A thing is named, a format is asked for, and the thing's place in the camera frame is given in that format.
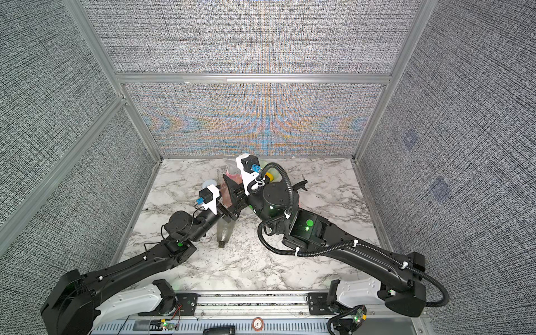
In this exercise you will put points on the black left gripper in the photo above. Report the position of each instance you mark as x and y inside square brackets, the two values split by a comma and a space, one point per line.
[227, 215]

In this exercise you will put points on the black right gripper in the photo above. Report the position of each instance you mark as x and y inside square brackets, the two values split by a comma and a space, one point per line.
[240, 194]

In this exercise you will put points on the translucent pink spray bottle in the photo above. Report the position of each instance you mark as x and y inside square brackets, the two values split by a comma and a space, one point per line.
[228, 197]

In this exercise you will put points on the grey pink spray nozzle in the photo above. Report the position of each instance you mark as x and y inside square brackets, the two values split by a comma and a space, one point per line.
[231, 168]

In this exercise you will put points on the black spray nozzle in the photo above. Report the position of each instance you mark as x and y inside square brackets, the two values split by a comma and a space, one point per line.
[301, 185]

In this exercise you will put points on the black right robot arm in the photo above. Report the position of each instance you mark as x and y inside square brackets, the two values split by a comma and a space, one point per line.
[288, 230]

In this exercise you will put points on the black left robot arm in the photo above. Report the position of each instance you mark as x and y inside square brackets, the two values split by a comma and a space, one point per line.
[72, 306]

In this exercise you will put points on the clear grey spray bottle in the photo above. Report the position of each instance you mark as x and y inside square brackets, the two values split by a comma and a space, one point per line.
[224, 231]

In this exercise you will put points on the small round white can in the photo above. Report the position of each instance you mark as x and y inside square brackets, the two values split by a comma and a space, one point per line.
[208, 184]

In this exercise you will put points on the green scalloped plate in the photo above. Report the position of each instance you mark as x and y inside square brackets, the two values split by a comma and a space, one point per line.
[269, 168]

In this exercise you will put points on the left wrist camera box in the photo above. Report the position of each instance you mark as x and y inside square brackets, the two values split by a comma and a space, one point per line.
[208, 198]

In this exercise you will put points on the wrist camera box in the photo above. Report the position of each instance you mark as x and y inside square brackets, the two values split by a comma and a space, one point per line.
[249, 167]
[208, 198]

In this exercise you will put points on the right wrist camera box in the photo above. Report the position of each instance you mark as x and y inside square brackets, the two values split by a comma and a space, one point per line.
[249, 167]

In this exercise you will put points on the aluminium front rail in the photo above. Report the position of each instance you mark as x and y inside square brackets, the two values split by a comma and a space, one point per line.
[265, 312]

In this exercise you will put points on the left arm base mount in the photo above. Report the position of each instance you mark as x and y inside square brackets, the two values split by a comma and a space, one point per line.
[172, 303]

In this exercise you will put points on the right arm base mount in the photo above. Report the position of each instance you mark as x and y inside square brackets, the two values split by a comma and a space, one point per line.
[330, 303]

